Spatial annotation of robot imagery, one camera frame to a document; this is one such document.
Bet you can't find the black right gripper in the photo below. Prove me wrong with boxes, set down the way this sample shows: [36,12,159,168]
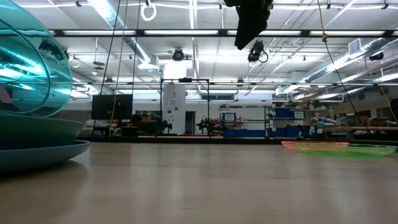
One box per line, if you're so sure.
[223,0,275,51]

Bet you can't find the clear cyan plastic plate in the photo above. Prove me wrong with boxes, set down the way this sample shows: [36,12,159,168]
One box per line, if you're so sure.
[0,0,73,119]

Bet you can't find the dark green bowl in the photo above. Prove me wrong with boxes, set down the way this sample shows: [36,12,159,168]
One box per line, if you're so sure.
[0,113,85,151]

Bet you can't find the blue storage bin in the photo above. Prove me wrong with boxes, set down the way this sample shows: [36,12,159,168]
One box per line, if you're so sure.
[267,126,312,139]
[222,129,268,139]
[274,107,294,119]

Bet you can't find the black overhead beam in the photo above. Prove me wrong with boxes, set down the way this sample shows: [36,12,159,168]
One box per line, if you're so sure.
[48,29,398,39]

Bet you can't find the white cabinet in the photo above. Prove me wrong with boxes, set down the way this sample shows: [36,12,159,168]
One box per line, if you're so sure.
[162,84,187,135]

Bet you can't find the clear orange plastic plate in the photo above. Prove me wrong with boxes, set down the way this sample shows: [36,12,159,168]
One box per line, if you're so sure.
[280,141,350,151]

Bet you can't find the clear green plastic plate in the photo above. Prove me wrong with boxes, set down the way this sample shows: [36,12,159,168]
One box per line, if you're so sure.
[293,142,398,159]

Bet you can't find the black monitor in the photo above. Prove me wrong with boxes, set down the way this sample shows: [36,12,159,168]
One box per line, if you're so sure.
[91,94,134,121]

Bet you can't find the large blue plastic plate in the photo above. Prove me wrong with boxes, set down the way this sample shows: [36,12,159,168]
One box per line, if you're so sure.
[0,139,91,174]

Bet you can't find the black ceiling camera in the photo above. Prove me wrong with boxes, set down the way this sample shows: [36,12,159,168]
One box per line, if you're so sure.
[172,47,185,62]
[247,40,269,64]

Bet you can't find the black frame stand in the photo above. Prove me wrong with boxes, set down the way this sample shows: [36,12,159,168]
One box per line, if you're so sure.
[159,78,211,137]

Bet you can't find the long black hanging cable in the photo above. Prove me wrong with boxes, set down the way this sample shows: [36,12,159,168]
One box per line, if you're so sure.
[316,0,373,134]

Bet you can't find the white hanging ring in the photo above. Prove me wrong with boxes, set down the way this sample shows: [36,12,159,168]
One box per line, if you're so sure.
[140,1,158,22]

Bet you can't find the silver air duct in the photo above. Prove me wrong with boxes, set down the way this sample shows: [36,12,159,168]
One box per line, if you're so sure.
[302,36,398,84]
[86,0,154,65]

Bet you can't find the black aluminium table frame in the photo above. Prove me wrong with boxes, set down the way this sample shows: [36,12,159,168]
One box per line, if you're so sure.
[77,134,398,147]

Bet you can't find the yellow hanging cable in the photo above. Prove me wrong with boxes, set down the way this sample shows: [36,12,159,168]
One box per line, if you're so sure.
[108,0,129,137]

